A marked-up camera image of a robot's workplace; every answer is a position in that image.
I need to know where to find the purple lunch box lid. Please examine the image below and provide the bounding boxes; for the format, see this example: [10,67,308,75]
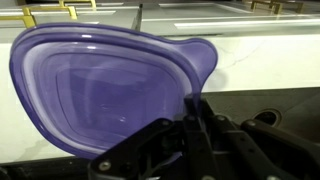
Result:
[9,22,219,160]

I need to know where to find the white drawer base cabinet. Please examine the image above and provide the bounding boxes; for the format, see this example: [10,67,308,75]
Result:
[0,0,143,43]

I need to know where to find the white sink base cabinet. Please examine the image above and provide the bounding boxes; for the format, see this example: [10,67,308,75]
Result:
[133,0,320,37]

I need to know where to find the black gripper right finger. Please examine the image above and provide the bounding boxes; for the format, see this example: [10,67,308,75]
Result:
[204,108,320,180]

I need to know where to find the gold cabinet handle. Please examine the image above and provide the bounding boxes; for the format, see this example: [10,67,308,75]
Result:
[269,0,305,14]
[59,0,98,9]
[21,5,78,20]
[249,0,281,14]
[0,14,37,28]

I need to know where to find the black drying tray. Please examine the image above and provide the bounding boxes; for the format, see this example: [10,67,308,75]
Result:
[0,154,91,180]

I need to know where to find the round sink drain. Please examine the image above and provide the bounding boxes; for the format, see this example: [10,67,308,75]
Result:
[251,108,283,128]

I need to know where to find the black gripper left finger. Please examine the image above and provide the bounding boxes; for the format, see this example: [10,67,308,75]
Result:
[87,98,214,180]

